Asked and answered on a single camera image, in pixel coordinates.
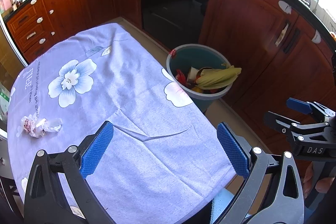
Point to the pale green corn husk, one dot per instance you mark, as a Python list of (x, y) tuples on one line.
[(218, 77)]

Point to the person's right hand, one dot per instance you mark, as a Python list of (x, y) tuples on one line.
[(309, 176)]

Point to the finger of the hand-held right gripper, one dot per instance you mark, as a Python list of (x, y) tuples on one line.
[(299, 106), (278, 121)]

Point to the black built-in oven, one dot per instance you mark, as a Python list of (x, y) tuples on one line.
[(170, 8)]

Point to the green and white sack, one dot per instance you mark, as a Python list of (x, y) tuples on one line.
[(4, 100)]

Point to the white tissue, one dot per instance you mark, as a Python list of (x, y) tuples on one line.
[(31, 125)]

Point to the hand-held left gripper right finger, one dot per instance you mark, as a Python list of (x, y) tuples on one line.
[(233, 150)]

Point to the red plastic bag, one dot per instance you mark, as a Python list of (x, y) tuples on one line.
[(181, 76)]

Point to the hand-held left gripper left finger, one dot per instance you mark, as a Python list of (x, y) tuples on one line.
[(95, 150)]

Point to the white leaf-print paper cup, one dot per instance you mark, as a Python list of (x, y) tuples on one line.
[(193, 74)]

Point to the purple floral tablecloth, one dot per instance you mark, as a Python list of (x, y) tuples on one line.
[(131, 82)]

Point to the dark chair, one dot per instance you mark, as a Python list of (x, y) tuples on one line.
[(13, 195)]

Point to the wooden sink cabinet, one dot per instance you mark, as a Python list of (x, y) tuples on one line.
[(249, 29)]

